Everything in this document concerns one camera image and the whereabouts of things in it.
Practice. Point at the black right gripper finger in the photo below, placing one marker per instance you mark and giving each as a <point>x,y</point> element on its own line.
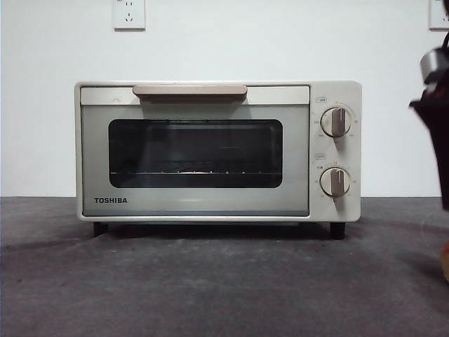
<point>440,140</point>

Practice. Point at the golden brown bread loaf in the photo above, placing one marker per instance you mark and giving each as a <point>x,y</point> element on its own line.
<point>446,259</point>

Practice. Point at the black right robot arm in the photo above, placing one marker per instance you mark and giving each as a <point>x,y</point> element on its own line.
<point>438,87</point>

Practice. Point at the cream toaster oven housing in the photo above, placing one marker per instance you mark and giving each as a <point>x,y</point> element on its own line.
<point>342,151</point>

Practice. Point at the cream temperature knob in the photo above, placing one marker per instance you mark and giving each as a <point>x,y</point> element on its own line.
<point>336,122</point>

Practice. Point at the cream timer knob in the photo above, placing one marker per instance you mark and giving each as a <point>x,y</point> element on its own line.
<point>335,182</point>

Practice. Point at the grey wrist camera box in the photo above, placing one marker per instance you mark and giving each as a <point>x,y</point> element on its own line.
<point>433,61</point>

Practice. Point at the white wall socket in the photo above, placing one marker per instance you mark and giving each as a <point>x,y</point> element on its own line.
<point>438,15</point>
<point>128,15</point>

